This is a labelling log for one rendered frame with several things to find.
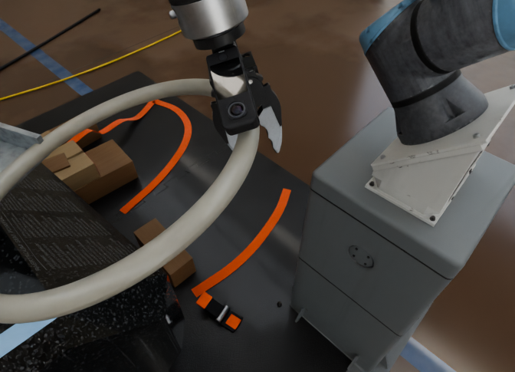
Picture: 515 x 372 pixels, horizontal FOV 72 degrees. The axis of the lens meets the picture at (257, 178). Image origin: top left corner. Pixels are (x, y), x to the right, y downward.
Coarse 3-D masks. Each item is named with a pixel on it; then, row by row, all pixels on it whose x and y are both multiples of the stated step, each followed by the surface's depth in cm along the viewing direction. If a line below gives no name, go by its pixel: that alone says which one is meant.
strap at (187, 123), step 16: (144, 112) 243; (176, 112) 243; (112, 128) 216; (176, 160) 212; (160, 176) 203; (144, 192) 196; (288, 192) 196; (128, 208) 188; (272, 224) 181; (256, 240) 175; (240, 256) 169; (224, 272) 164; (192, 288) 158; (208, 288) 158
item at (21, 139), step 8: (0, 128) 68; (8, 128) 68; (16, 128) 68; (0, 136) 70; (8, 136) 69; (16, 136) 68; (24, 136) 67; (32, 136) 66; (40, 136) 67; (0, 144) 71; (8, 144) 71; (16, 144) 70; (24, 144) 69; (32, 144) 68; (0, 152) 69; (8, 152) 69; (16, 152) 70; (0, 160) 68; (8, 160) 68; (0, 168) 67; (32, 168) 67; (24, 176) 66; (16, 184) 65; (8, 192) 64
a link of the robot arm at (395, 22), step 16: (416, 0) 69; (384, 16) 70; (400, 16) 69; (416, 16) 66; (368, 32) 73; (384, 32) 71; (400, 32) 69; (416, 32) 66; (368, 48) 75; (384, 48) 72; (400, 48) 70; (416, 48) 67; (384, 64) 74; (400, 64) 72; (416, 64) 69; (432, 64) 67; (384, 80) 77; (400, 80) 74; (416, 80) 72; (432, 80) 72; (400, 96) 76
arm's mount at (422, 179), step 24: (504, 96) 74; (480, 120) 70; (432, 144) 73; (456, 144) 67; (480, 144) 63; (384, 168) 81; (408, 168) 77; (432, 168) 73; (456, 168) 69; (384, 192) 86; (408, 192) 80; (432, 192) 76; (456, 192) 86; (432, 216) 80
